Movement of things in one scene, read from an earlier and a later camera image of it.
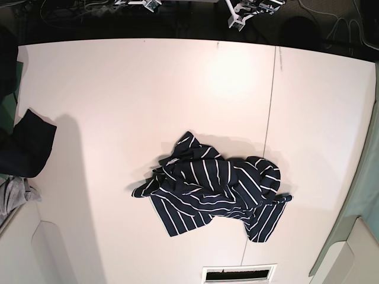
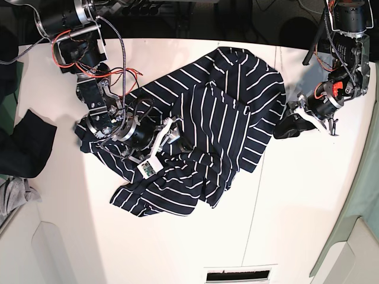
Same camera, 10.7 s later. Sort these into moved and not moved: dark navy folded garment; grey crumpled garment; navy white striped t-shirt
Moved: navy white striped t-shirt
Not moved: dark navy folded garment; grey crumpled garment
